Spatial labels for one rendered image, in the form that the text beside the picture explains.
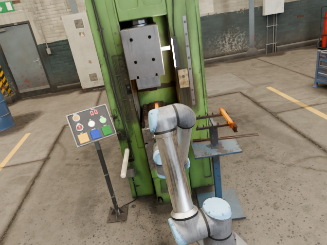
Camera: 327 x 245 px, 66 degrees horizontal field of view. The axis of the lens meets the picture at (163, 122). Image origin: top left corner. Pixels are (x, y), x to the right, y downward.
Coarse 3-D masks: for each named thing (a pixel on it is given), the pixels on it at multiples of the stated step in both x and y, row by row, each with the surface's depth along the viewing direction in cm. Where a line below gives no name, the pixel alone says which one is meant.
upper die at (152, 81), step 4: (152, 76) 215; (156, 76) 215; (136, 80) 216; (140, 80) 216; (144, 80) 216; (148, 80) 216; (152, 80) 216; (156, 80) 217; (140, 84) 217; (144, 84) 218; (148, 84) 218; (152, 84) 218; (156, 84) 218; (160, 84) 218; (140, 88) 219; (144, 88) 219
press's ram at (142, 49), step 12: (156, 24) 204; (132, 36) 201; (144, 36) 202; (156, 36) 202; (132, 48) 205; (144, 48) 205; (156, 48) 206; (168, 48) 225; (132, 60) 209; (144, 60) 209; (156, 60) 210; (132, 72) 213; (144, 72) 213; (156, 72) 214
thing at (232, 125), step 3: (219, 108) 229; (222, 108) 228; (222, 111) 222; (222, 114) 221; (225, 114) 215; (225, 117) 212; (228, 117) 209; (228, 120) 204; (231, 120) 203; (231, 123) 196; (234, 123) 195; (231, 126) 198; (234, 126) 190; (234, 129) 193
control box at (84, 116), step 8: (104, 104) 220; (80, 112) 212; (88, 112) 214; (96, 112) 216; (104, 112) 219; (72, 120) 209; (80, 120) 211; (88, 120) 213; (96, 120) 215; (72, 128) 207; (88, 128) 212; (96, 128) 214; (112, 128) 218; (88, 136) 210; (104, 136) 215; (80, 144) 207
